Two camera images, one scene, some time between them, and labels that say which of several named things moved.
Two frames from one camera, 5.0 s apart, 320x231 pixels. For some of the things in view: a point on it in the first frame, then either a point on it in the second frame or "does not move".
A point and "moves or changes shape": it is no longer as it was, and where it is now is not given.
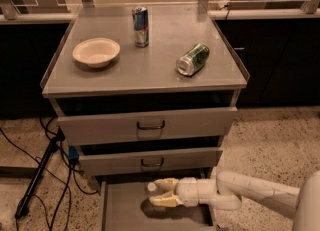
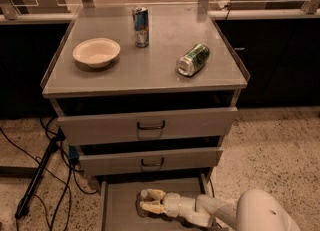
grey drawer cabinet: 147,92 does not move
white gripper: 186,192 → 172,204
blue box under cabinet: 73,153 does not move
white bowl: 96,52 does not move
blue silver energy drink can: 141,26 does not move
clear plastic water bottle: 154,191 moves or changes shape
